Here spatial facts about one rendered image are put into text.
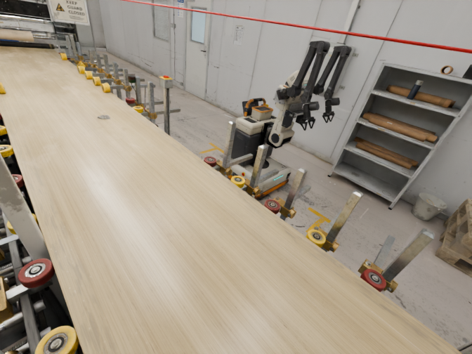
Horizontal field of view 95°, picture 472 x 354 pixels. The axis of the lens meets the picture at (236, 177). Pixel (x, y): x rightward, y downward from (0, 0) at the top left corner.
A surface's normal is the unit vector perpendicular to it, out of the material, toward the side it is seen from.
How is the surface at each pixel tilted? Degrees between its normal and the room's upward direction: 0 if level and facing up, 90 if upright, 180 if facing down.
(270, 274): 0
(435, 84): 90
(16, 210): 90
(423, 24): 90
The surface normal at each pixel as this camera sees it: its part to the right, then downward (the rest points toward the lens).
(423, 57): -0.71, 0.30
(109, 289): 0.15, -0.81
